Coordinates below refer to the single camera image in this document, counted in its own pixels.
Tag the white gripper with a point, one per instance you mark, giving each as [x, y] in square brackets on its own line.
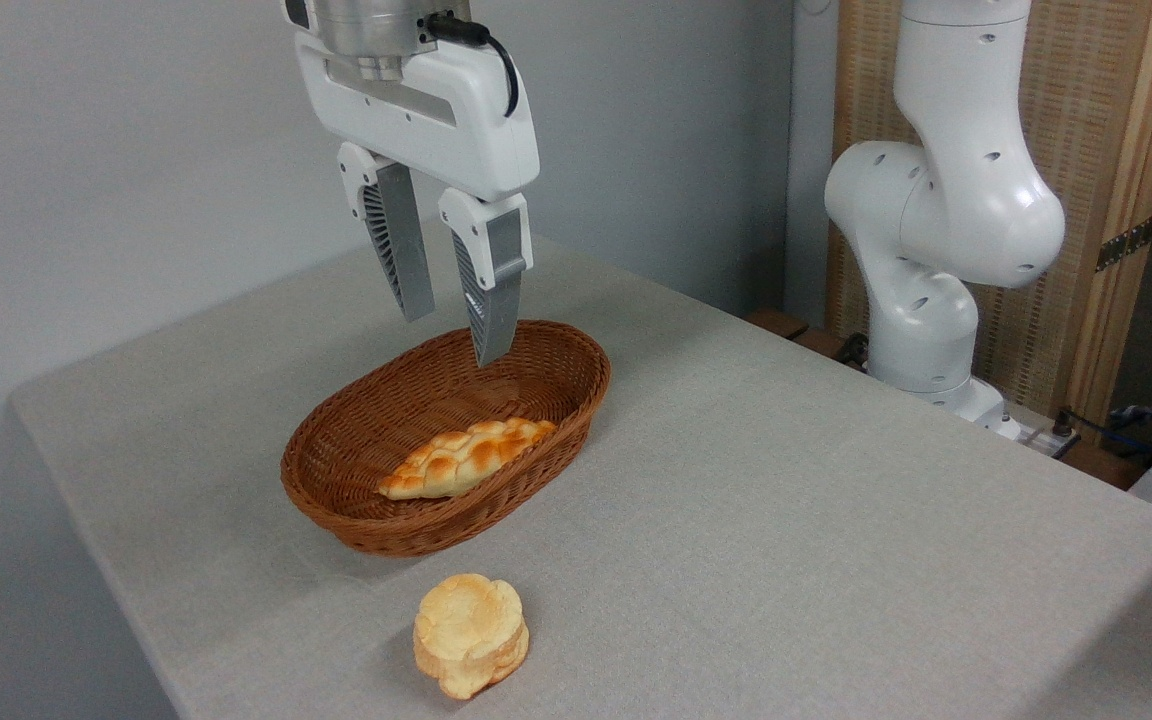
[456, 120]

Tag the long braided bread loaf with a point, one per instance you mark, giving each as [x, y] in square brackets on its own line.
[466, 458]

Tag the round flower-shaped bread bun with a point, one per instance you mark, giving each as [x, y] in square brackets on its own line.
[468, 630]

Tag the brown oval wicker basket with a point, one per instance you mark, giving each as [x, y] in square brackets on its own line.
[356, 440]

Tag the grey tablecloth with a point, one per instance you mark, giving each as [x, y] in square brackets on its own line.
[836, 550]

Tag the white power socket with plug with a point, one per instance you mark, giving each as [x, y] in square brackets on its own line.
[1051, 437]

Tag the wooden rattan folding screen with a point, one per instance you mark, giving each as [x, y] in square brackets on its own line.
[1086, 100]

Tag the black metal screen hinge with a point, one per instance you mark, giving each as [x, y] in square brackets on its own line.
[1126, 243]

